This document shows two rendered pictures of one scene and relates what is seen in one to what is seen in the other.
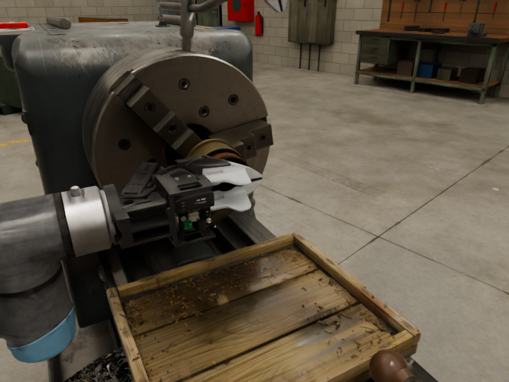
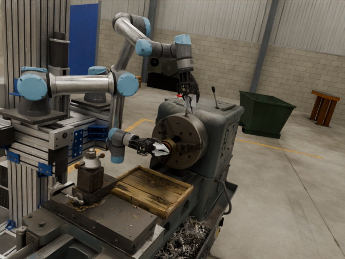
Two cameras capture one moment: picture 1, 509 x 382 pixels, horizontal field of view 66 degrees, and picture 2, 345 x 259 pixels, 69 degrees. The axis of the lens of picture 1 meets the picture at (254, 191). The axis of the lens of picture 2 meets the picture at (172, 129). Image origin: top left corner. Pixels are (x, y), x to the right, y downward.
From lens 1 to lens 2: 1.02 m
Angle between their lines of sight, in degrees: 50
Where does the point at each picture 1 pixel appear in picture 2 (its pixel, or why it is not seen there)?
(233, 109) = (189, 136)
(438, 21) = not seen: outside the picture
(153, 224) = (134, 145)
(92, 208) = (128, 136)
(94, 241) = (126, 143)
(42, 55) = (164, 106)
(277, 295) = (163, 190)
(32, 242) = (117, 137)
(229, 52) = (213, 122)
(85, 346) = not seen: hidden behind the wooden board
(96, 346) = not seen: hidden behind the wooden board
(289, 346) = (146, 195)
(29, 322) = (113, 152)
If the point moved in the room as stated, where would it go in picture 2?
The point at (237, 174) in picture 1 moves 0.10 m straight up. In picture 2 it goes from (160, 147) to (163, 128)
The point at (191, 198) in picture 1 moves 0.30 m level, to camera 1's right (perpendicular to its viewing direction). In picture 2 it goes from (142, 144) to (175, 171)
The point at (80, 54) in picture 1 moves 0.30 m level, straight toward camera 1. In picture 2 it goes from (172, 109) to (141, 114)
